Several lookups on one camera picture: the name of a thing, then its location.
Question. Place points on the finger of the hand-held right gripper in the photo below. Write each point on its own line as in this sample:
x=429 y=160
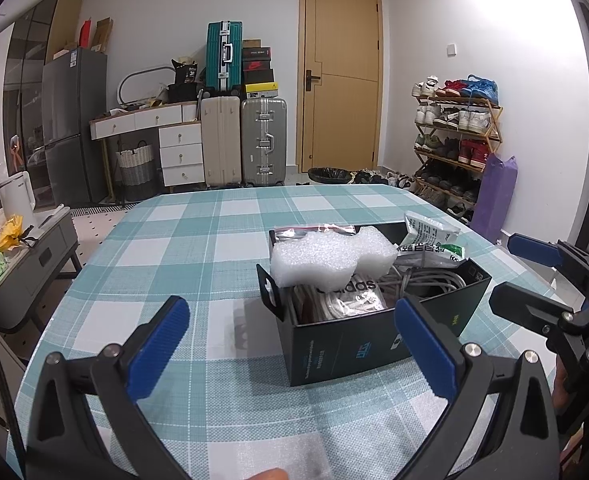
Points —
x=531 y=250
x=524 y=302

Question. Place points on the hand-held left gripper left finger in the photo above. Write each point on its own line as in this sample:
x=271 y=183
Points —
x=157 y=345

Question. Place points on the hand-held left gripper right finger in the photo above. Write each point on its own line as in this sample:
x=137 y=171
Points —
x=424 y=350

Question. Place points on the black cardboard box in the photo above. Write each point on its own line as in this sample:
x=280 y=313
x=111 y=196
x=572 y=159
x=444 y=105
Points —
x=334 y=350

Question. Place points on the clear bag of white laces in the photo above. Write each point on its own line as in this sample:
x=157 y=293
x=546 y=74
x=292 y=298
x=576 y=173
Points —
x=344 y=295

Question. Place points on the green and white packet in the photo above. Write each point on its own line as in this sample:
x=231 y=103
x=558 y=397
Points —
x=424 y=235

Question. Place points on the white foam sheet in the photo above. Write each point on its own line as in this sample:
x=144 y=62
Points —
x=324 y=260

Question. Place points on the red-edged zip bag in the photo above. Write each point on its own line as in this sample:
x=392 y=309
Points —
x=294 y=232

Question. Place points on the person's left hand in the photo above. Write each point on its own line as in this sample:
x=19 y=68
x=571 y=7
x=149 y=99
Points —
x=269 y=475

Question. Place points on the purple fabric bag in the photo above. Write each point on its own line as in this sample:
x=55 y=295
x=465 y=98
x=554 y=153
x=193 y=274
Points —
x=494 y=195

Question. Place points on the black and white striped mat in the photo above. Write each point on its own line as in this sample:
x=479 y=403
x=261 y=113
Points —
x=99 y=210

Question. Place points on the grey side table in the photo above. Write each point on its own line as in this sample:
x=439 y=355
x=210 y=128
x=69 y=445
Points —
x=29 y=270

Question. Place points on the wooden shoe rack with shoes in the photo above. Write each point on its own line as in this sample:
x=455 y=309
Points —
x=449 y=120

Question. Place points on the pile of loose dark shoes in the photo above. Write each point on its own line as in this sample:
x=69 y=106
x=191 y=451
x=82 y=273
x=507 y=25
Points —
x=379 y=179

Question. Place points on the grey and white laundry basket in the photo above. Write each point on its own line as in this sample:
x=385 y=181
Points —
x=136 y=172

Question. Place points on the yellow plastic bag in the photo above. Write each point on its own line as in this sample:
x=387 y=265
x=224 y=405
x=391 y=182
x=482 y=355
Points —
x=10 y=232

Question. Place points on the white desk with drawers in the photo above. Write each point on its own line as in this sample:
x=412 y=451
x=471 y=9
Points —
x=182 y=155

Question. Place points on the black trash bin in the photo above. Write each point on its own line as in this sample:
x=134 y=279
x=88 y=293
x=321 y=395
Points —
x=329 y=176

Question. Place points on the white plastic appliance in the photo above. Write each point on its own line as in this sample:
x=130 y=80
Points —
x=17 y=192

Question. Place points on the beige suitcase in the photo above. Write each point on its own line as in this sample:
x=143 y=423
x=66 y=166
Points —
x=221 y=140

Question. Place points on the silver suitcase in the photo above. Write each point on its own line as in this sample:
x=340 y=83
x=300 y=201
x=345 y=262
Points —
x=263 y=140

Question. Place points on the wooden door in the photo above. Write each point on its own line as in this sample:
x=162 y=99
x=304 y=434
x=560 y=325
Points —
x=344 y=110

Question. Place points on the grey refrigerator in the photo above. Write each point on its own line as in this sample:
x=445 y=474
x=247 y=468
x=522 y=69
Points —
x=72 y=125

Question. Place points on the oval mirror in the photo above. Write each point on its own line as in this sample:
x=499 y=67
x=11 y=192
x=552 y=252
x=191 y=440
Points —
x=124 y=82

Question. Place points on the black paper bag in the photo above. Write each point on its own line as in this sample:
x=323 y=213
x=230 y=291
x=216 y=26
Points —
x=183 y=80

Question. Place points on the plain black shoe box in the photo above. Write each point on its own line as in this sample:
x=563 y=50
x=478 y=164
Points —
x=259 y=77

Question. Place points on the dark glass cabinet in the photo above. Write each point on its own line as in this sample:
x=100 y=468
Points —
x=24 y=85

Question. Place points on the red logo shoe box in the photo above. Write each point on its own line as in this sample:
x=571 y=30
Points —
x=257 y=65

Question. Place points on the teal suitcase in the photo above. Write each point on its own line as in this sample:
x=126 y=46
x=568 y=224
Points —
x=223 y=55

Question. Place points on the black shoe box red stripe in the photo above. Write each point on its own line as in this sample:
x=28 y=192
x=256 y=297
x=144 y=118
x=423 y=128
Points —
x=257 y=53

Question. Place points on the open brown cardboard box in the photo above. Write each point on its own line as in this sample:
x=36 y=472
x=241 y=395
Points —
x=103 y=37

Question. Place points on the small brown box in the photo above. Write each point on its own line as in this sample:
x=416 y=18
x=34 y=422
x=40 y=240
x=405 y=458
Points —
x=252 y=44

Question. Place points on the red paper bag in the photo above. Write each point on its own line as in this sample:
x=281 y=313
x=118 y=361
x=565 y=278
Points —
x=85 y=35

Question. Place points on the tall flat cardboard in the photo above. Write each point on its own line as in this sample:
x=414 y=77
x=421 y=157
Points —
x=64 y=25

